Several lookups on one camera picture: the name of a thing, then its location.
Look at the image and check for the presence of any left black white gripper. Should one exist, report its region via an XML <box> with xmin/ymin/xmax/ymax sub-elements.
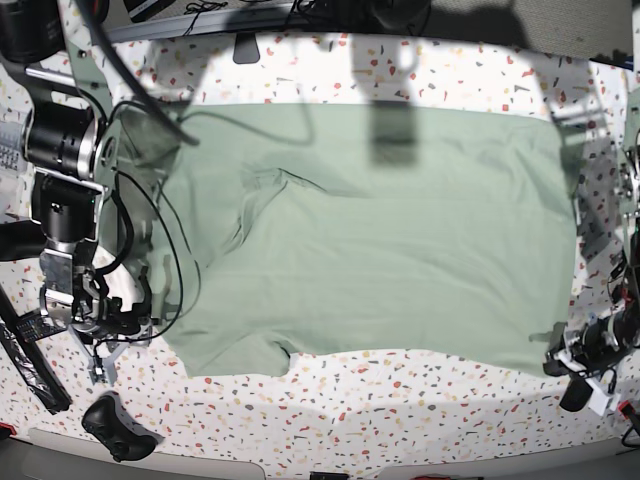
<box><xmin>543</xmin><ymin>309</ymin><xmax>639</xmax><ymax>415</ymax></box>

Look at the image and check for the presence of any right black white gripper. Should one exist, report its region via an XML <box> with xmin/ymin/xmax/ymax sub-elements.
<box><xmin>67</xmin><ymin>296</ymin><xmax>154</xmax><ymax>385</ymax></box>

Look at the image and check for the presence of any light green T-shirt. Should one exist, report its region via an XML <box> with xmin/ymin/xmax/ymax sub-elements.
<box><xmin>121</xmin><ymin>103</ymin><xmax>585</xmax><ymax>376</ymax></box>

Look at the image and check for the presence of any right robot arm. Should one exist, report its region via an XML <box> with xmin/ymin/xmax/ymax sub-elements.
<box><xmin>1</xmin><ymin>1</ymin><xmax>153</xmax><ymax>383</ymax></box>

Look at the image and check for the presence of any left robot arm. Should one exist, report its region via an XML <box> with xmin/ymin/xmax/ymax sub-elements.
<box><xmin>544</xmin><ymin>127</ymin><xmax>639</xmax><ymax>416</ymax></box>

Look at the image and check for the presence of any black curved handheld device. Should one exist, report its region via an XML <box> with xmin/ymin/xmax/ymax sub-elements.
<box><xmin>560</xmin><ymin>378</ymin><xmax>593</xmax><ymax>413</ymax></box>

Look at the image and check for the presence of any black TV remote control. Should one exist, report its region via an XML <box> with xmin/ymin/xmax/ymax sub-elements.
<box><xmin>16</xmin><ymin>311</ymin><xmax>66</xmax><ymax>343</ymax></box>

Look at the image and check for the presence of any small red clip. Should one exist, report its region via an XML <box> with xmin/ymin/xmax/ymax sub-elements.
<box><xmin>618</xmin><ymin>401</ymin><xmax>634</xmax><ymax>415</ymax></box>

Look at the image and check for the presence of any black game controller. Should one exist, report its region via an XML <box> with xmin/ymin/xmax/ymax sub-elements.
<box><xmin>81</xmin><ymin>392</ymin><xmax>159</xmax><ymax>463</ymax></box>

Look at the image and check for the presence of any long black flat bar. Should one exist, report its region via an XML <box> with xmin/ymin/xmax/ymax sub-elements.
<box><xmin>1</xmin><ymin>289</ymin><xmax>72</xmax><ymax>415</ymax></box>

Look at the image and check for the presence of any black cylindrical tube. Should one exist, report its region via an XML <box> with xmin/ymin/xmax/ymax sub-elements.
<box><xmin>0</xmin><ymin>220</ymin><xmax>46</xmax><ymax>262</ymax></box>

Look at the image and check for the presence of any clear plastic parts box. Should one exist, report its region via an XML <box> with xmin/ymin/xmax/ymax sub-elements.
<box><xmin>1</xmin><ymin>106</ymin><xmax>27</xmax><ymax>177</ymax></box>

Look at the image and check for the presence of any grey monitor stand base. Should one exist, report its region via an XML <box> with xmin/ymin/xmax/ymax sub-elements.
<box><xmin>233</xmin><ymin>33</ymin><xmax>261</xmax><ymax>65</ymax></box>

